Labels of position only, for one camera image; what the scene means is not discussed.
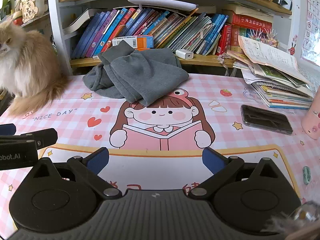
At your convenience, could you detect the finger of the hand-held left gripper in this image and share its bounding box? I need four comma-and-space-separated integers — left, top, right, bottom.
0, 124, 17, 136
0, 128, 58, 148

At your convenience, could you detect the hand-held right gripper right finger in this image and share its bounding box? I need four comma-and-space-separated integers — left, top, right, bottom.
189, 147, 282, 201

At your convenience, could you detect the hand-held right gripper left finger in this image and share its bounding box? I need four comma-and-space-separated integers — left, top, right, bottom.
31, 147, 123, 201

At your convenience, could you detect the grey sweatshirt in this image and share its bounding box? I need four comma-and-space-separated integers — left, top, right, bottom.
82, 40, 190, 107

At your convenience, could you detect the black smartphone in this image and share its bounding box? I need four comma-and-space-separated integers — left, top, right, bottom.
240, 104, 293, 135

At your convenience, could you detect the long-haired cream cat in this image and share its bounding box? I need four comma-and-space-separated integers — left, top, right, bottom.
0, 19, 69, 117

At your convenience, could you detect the grey fluffy trim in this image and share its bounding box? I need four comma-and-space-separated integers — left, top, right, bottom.
261, 211, 300, 235

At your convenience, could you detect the green eraser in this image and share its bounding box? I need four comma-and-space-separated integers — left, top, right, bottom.
302, 166, 312, 185

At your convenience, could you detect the pile of notebooks and papers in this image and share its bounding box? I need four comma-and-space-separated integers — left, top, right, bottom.
226, 35, 317, 110

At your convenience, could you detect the wooden bookshelf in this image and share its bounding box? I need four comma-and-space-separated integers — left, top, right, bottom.
46, 0, 300, 77

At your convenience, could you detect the pink cup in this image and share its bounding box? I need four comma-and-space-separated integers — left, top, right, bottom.
301, 97, 320, 140

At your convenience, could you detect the white charger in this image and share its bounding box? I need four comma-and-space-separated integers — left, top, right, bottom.
175, 49, 194, 60

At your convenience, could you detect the cat-shaped sign decoration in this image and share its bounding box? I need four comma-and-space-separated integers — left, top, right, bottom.
19, 0, 39, 23

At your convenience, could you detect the colourful beaded ornament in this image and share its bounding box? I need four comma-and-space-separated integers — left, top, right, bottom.
246, 29, 279, 48

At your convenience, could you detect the row of books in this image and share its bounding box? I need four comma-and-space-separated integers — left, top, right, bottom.
62, 4, 273, 58

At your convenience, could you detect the white lamp bar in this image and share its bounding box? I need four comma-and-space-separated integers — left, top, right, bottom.
127, 0, 198, 12

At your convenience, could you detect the pearl bead string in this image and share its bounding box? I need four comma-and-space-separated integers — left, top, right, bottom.
216, 51, 234, 62

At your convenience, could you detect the red cartoon wall sticker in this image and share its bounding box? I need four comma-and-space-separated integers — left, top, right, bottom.
287, 35, 298, 55

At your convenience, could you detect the alphabet wall poster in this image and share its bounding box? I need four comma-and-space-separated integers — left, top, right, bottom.
301, 0, 320, 63

